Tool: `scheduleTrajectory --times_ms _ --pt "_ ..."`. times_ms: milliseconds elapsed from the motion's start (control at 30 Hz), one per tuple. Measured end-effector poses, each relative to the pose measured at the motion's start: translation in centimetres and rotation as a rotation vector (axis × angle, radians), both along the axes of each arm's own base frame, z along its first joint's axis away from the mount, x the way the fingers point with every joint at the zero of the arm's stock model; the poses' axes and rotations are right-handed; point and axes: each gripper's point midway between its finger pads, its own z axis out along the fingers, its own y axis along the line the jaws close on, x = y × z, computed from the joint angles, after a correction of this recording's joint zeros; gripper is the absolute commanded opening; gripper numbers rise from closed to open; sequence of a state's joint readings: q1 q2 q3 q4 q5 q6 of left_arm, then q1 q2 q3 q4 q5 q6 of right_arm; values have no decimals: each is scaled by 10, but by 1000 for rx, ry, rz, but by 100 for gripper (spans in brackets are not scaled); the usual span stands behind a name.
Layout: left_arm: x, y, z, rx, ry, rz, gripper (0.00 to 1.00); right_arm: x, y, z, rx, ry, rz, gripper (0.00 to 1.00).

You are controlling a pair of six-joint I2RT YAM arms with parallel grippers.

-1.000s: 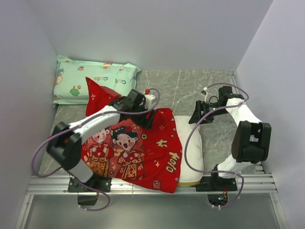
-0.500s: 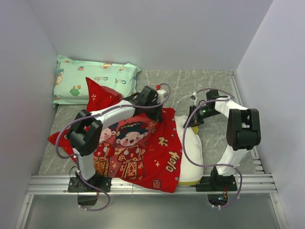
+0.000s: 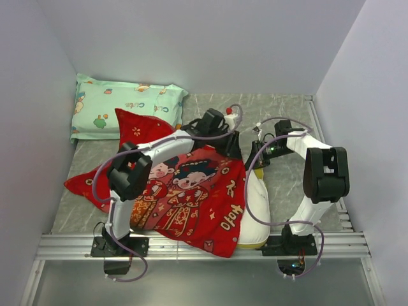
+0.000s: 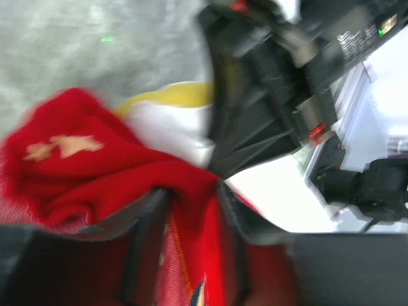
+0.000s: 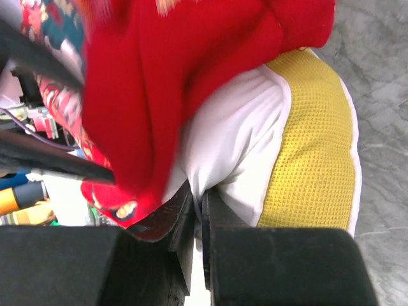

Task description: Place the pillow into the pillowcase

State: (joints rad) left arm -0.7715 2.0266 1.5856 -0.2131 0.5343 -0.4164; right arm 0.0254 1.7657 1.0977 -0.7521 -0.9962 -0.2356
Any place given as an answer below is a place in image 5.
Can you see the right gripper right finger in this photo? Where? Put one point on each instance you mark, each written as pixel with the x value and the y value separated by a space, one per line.
pixel 279 266

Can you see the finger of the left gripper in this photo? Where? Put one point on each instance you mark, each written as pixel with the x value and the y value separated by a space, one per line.
pixel 19 152
pixel 35 57

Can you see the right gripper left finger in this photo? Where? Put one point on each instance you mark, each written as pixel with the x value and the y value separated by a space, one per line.
pixel 147 264

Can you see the cream yellow foam pillow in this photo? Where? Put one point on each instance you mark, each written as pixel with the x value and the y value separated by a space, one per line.
pixel 279 143

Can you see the red patterned pillowcase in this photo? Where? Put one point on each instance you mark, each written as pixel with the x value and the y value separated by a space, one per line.
pixel 148 66

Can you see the orange black cylinder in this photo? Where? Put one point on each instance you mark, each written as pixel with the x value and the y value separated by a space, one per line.
pixel 21 197

